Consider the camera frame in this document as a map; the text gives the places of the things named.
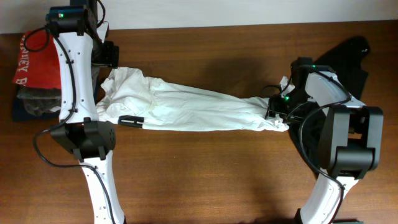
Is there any red folded t-shirt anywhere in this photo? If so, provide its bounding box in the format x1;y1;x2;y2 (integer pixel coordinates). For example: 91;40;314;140
12;31;61;90

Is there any white t-shirt black print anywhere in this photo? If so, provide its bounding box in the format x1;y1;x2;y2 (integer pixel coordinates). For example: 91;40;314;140
96;67;289;132

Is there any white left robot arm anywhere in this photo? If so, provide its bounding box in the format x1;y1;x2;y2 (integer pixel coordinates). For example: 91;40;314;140
46;1;126;223

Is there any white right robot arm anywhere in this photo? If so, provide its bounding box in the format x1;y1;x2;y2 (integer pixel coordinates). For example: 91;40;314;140
265;57;384;224

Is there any navy folded garment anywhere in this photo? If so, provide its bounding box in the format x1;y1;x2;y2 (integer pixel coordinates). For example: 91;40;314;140
12;85;60;122

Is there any grey camouflage folded garment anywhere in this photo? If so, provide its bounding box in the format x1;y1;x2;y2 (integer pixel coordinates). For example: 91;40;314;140
17;86;62;116

